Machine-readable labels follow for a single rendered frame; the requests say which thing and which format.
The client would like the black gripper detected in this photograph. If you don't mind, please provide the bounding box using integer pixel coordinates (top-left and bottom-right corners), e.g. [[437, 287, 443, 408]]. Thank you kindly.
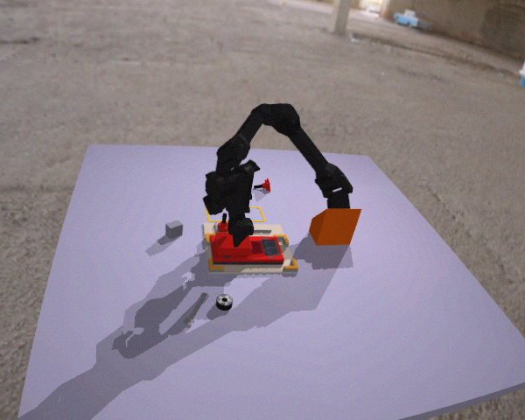
[[227, 191, 254, 248]]

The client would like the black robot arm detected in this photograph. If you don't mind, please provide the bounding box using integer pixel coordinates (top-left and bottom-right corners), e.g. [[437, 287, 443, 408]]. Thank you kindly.
[[203, 103, 353, 215]]

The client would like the small black toy tyre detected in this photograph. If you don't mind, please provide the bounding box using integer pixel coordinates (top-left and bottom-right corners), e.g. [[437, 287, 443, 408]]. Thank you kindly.
[[216, 294, 233, 311]]

